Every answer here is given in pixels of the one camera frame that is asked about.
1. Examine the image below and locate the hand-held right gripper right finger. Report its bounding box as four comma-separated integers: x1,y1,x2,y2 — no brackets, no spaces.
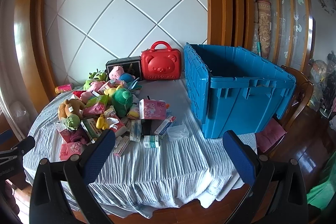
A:
223,130,309,224

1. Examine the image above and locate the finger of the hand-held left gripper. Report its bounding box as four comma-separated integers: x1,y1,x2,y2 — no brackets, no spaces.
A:
0,135,36,164

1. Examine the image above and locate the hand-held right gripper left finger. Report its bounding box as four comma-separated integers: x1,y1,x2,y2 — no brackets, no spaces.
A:
29,130,121,224

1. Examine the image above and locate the blue plastic crate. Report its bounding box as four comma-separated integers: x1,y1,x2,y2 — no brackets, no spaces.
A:
183,42,297,139

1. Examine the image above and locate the brown bear plush toy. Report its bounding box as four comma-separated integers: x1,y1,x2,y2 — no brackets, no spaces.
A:
58,98,86,119

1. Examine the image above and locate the red white medicine box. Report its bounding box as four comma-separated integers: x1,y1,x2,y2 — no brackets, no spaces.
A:
113,135,131,157

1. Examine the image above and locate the pink floral tissue pack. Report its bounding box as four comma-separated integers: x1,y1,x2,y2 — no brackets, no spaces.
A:
60,142,84,161
139,98,171,120

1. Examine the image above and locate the green medicine box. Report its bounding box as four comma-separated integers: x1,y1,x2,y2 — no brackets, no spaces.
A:
81,119,103,144

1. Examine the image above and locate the dark red cloth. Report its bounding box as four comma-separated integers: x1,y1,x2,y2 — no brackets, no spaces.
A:
60,128,88,144

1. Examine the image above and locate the clear plastic bag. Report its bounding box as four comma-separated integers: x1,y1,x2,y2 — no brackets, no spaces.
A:
12,101,30,125

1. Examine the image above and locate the yellow duck toy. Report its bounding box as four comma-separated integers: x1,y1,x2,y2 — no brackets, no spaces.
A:
96,114,109,130

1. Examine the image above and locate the pink seat cushion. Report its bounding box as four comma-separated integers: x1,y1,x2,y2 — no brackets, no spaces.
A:
255,118,286,153

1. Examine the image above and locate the small green frog plush toy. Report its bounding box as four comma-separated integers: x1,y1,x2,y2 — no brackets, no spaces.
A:
64,114,80,131

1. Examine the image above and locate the white plastic packet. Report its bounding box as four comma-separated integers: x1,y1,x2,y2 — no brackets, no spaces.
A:
129,119,142,142

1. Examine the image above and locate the dark green plush toy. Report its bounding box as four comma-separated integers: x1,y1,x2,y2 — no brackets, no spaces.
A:
112,88,133,117

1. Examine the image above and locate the clear plastic box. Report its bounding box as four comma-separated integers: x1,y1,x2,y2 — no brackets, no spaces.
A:
166,124,189,142

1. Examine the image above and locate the pink chips can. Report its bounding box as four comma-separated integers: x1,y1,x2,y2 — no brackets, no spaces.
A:
54,84,74,94

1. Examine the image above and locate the blue white medicine box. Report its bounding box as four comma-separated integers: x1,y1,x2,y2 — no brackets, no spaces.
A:
154,115,177,138

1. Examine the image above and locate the light green frog plush toy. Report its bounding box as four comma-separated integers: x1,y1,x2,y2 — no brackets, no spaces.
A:
83,68,108,90

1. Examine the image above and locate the teal fringed plush toy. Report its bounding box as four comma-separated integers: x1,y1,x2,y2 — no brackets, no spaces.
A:
129,78,143,94

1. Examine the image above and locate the wooden chair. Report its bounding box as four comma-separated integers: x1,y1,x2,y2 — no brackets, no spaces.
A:
273,65,314,132

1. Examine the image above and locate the pink pig plush toy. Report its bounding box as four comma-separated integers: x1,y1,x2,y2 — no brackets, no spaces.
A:
108,65,137,81

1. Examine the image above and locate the green cloth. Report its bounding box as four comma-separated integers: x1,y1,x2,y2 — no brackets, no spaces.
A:
307,161,336,211

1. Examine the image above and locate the black rectangular box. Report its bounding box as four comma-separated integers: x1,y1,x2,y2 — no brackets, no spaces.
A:
105,56,142,81

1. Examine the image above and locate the beige curtain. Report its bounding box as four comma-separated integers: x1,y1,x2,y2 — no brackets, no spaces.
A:
0,0,29,114

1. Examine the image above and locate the red bear-face carry case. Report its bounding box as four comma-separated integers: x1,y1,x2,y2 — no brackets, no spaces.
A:
141,41,182,81

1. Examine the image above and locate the rolled patterned carpet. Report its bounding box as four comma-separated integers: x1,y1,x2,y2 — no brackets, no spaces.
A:
256,0,272,58

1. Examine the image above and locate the wooden frame glass partition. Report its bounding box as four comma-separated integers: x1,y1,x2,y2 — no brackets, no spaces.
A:
257,0,315,75

